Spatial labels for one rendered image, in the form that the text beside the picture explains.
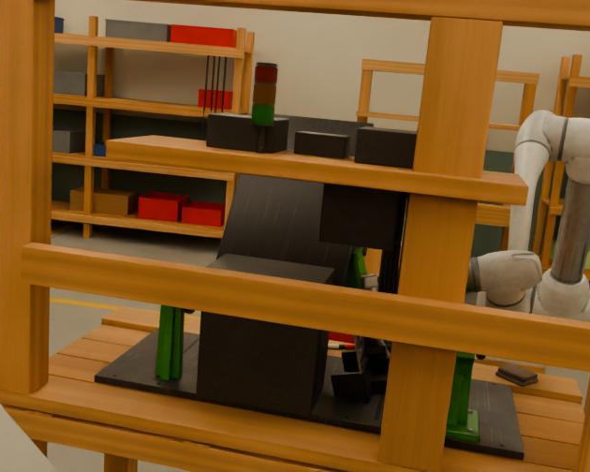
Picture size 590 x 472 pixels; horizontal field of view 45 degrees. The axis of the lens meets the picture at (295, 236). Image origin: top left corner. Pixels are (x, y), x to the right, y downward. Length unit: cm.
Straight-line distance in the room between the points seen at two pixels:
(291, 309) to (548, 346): 53
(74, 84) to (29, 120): 577
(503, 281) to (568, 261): 63
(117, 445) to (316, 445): 49
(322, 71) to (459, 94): 599
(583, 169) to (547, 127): 16
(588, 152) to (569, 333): 83
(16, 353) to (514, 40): 630
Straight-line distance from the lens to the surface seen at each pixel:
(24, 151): 179
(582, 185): 231
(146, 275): 163
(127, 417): 183
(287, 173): 150
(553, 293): 250
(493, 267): 185
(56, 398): 192
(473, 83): 149
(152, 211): 734
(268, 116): 157
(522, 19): 150
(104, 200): 755
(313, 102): 745
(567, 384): 231
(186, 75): 771
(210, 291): 158
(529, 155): 217
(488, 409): 201
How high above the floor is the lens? 169
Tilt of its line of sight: 12 degrees down
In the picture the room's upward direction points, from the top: 5 degrees clockwise
